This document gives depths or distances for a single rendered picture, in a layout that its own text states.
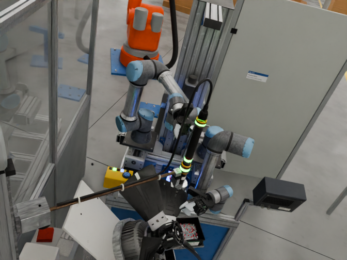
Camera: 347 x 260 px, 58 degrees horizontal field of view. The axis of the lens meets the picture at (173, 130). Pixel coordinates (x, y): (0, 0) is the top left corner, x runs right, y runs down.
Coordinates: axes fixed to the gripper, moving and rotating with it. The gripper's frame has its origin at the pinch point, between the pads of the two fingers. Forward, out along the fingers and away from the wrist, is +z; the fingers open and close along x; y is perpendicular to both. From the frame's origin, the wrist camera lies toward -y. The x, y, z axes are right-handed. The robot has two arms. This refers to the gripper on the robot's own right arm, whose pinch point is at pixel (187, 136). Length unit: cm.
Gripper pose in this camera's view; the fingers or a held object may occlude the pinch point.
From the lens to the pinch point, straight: 136.5
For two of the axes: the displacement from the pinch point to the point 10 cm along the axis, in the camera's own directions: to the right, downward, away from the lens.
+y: -2.2, 7.8, 5.8
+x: -9.7, -1.0, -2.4
